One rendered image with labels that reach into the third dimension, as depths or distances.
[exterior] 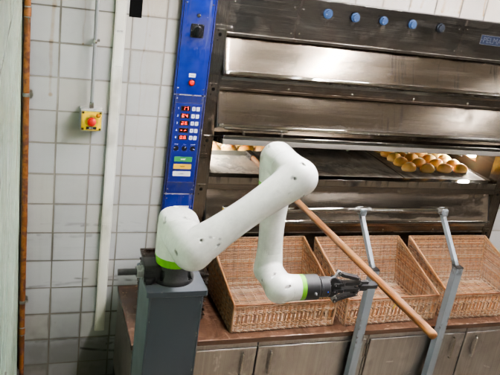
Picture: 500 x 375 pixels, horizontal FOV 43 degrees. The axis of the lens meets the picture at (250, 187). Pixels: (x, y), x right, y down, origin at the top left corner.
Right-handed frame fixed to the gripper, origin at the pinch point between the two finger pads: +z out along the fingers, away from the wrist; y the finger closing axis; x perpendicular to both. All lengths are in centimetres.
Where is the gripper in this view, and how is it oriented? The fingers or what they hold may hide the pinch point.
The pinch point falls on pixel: (367, 285)
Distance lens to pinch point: 237.9
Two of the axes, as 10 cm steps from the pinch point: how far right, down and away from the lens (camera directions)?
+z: 9.4, 0.2, 3.3
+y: -1.4, 9.3, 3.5
